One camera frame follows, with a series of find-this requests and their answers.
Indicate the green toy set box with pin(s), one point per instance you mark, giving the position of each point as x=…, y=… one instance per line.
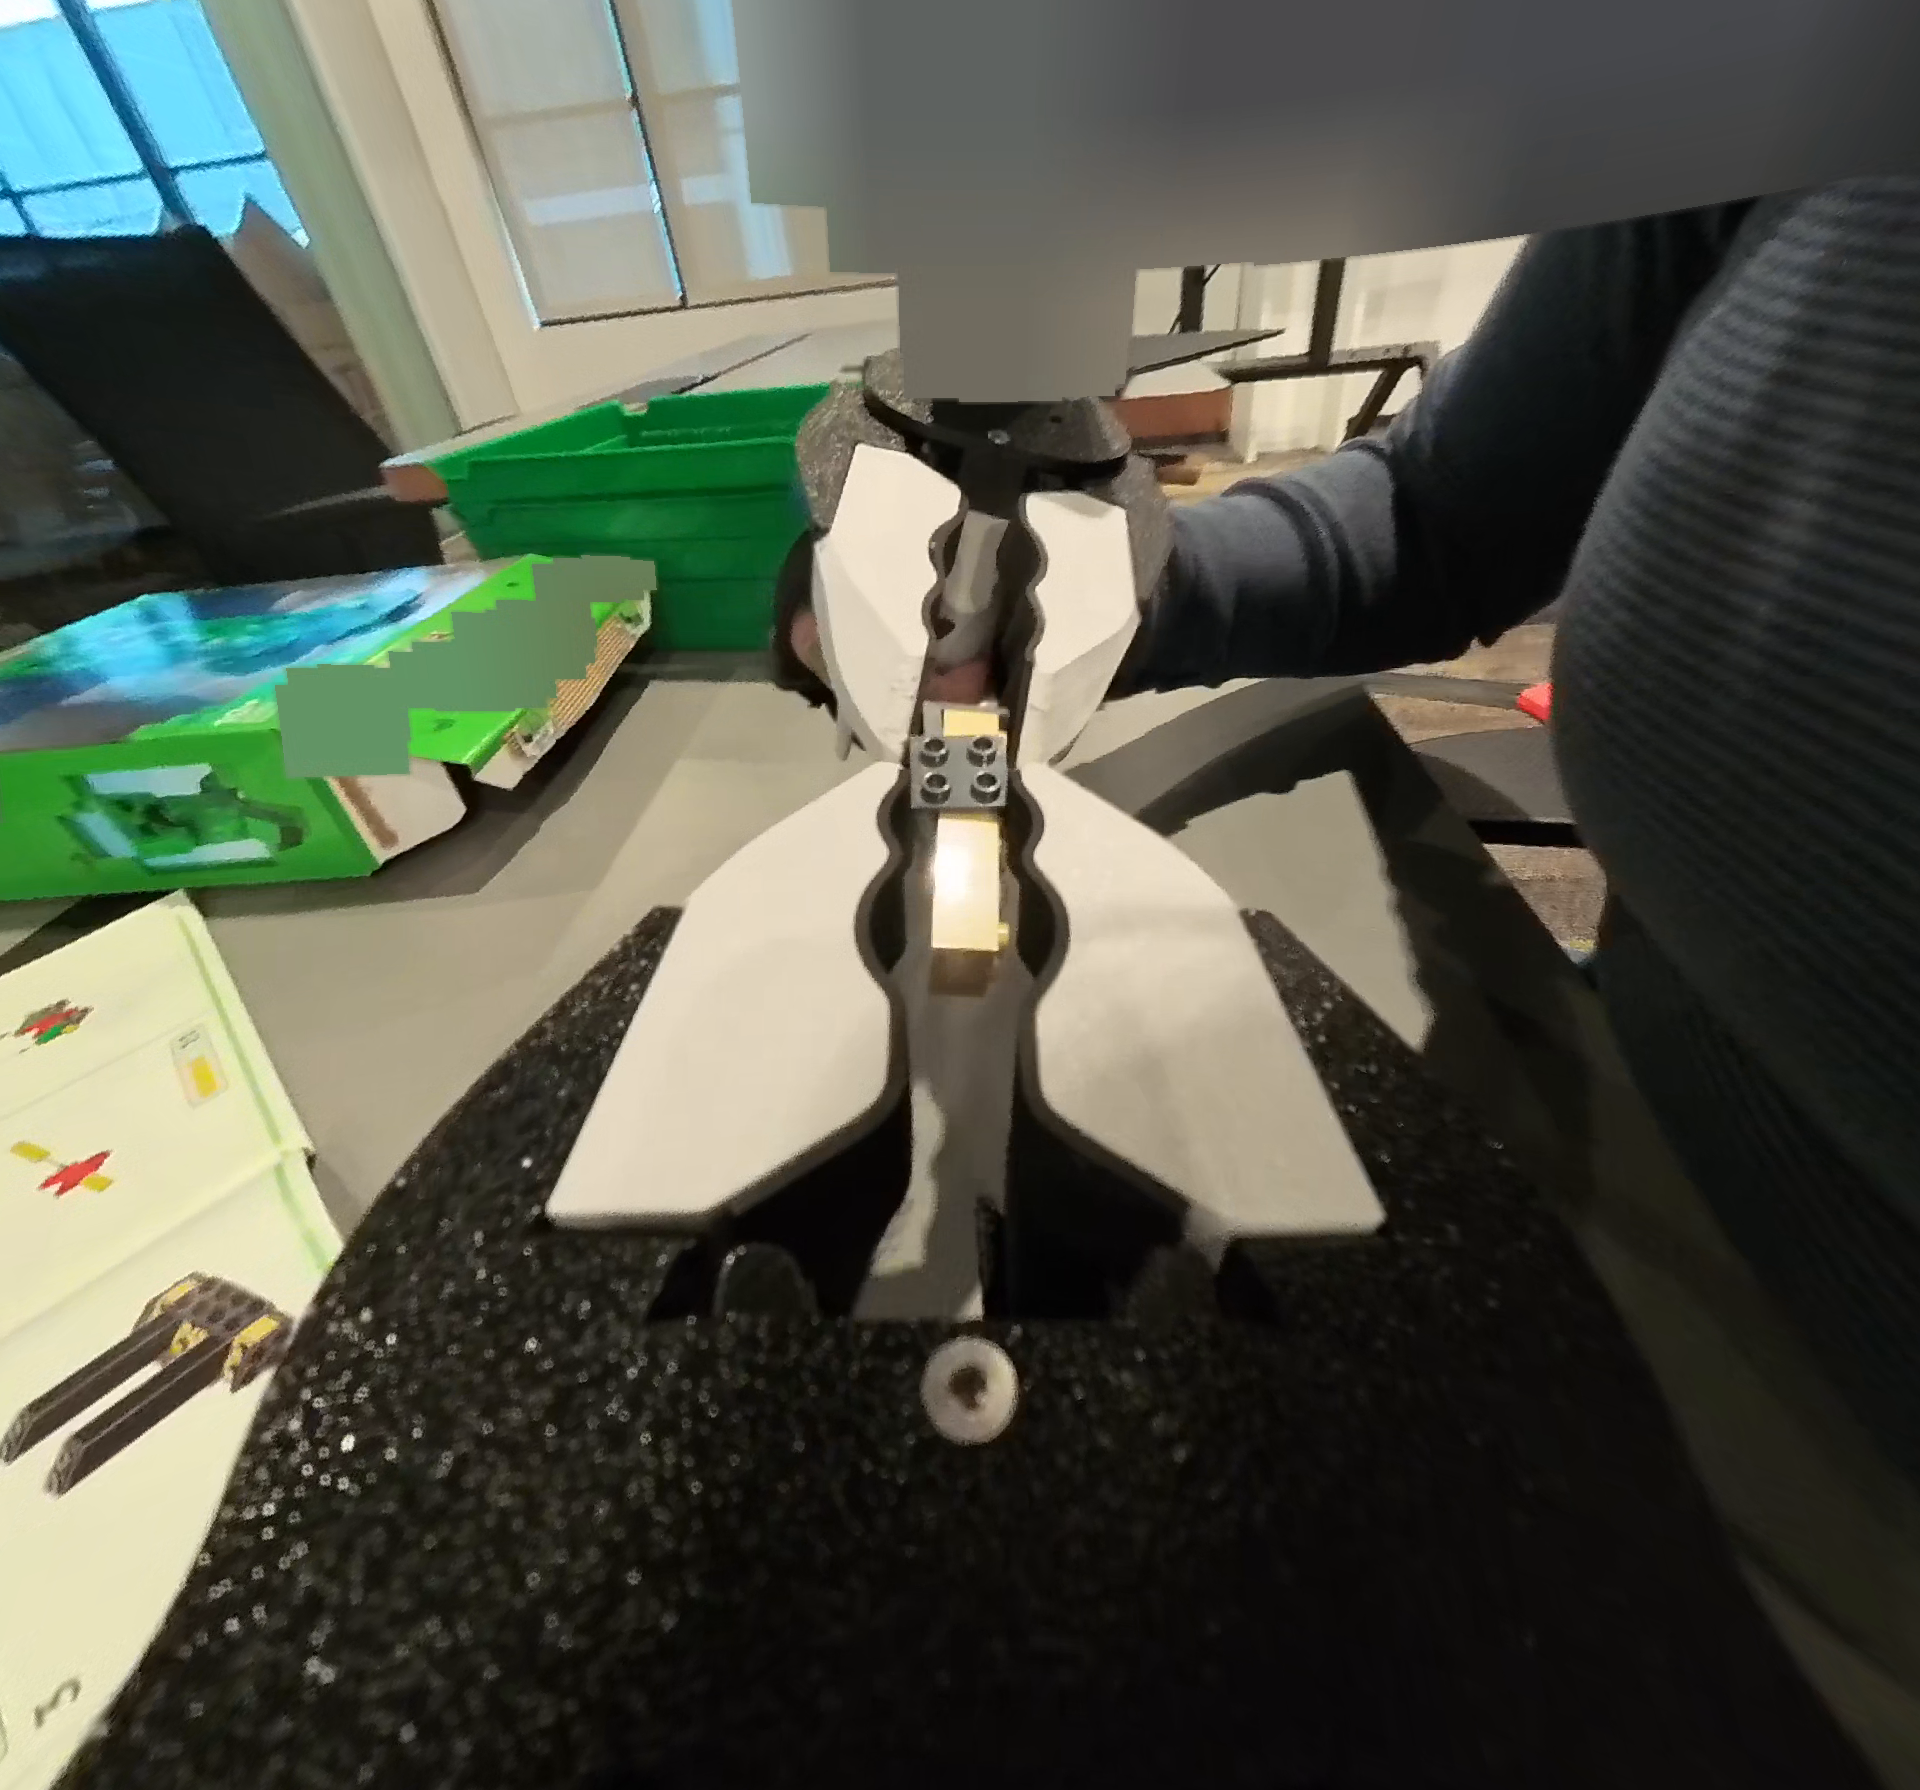
x=180, y=710

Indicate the blue-paned window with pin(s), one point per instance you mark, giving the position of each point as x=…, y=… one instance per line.
x=105, y=37

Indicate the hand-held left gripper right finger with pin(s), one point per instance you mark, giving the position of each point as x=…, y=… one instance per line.
x=1184, y=1041

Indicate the black-legged background table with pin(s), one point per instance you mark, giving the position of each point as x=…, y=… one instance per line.
x=1290, y=358

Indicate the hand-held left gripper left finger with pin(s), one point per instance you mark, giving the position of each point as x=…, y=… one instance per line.
x=752, y=1011

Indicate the tan long toy brick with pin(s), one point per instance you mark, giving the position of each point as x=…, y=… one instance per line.
x=963, y=889

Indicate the grey square toy brick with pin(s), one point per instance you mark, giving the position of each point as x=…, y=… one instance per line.
x=958, y=771

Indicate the brown cardboard sheet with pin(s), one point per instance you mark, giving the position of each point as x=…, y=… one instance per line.
x=293, y=284

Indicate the person's right hand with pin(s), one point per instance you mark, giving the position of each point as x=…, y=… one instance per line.
x=799, y=642

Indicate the small red object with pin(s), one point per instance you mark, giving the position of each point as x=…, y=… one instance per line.
x=1537, y=697

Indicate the person's right forearm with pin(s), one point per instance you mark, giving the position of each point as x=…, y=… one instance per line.
x=1425, y=530

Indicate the stack of green plastic crates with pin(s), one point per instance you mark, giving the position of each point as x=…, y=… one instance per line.
x=661, y=501

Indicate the pale green instruction booklet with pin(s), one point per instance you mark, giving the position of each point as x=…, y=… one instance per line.
x=121, y=1219

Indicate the person's torso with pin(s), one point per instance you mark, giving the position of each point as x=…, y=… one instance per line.
x=1755, y=591

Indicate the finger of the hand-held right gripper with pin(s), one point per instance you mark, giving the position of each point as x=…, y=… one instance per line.
x=1087, y=591
x=876, y=577

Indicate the white-framed window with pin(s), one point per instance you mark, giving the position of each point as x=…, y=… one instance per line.
x=600, y=82

